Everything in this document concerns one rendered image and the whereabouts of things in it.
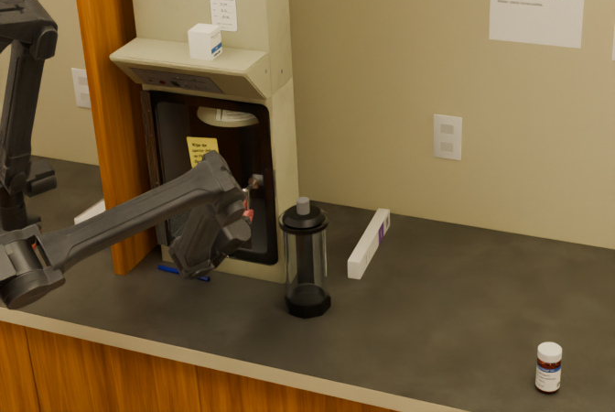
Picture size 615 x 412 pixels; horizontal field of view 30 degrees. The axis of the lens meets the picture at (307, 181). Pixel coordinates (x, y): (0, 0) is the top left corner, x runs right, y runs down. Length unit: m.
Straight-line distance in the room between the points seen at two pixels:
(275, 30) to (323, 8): 0.41
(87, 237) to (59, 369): 0.96
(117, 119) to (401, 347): 0.81
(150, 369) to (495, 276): 0.81
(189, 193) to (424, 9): 1.02
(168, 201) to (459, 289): 0.95
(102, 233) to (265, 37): 0.72
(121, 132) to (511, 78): 0.91
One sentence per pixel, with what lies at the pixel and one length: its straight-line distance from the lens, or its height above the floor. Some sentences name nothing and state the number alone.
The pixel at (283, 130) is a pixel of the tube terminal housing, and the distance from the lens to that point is 2.52.
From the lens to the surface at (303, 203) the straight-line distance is 2.43.
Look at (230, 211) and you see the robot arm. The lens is 1.97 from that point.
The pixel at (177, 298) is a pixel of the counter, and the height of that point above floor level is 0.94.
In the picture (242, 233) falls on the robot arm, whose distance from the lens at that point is 2.33.
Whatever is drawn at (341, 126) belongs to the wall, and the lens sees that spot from 2.91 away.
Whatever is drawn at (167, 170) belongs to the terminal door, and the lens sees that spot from 2.64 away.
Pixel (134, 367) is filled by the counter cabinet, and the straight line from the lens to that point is 2.63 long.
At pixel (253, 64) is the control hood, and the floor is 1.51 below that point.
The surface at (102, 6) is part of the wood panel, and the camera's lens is 2.52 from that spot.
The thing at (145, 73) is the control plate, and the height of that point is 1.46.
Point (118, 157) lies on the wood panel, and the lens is 2.64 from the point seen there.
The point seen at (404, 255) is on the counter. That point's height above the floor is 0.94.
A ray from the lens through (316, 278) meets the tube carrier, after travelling 2.49.
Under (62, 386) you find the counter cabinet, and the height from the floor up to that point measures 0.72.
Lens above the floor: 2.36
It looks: 27 degrees down
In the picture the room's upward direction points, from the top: 3 degrees counter-clockwise
